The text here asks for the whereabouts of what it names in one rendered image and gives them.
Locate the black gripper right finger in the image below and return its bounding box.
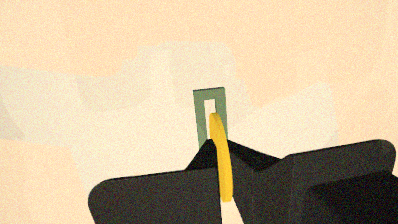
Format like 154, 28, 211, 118
227, 139, 397, 224

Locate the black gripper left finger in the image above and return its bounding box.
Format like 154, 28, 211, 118
87, 139, 222, 224

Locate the olive green rectangular frame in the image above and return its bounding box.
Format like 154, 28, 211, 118
193, 87, 228, 149

